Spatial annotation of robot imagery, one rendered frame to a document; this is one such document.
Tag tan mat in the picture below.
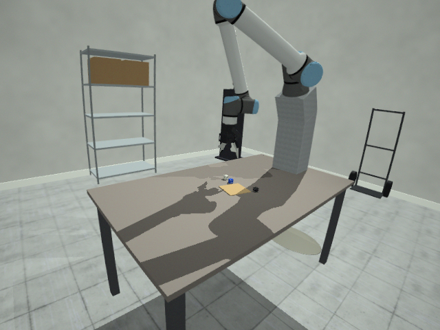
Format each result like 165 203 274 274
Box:
219 183 251 196

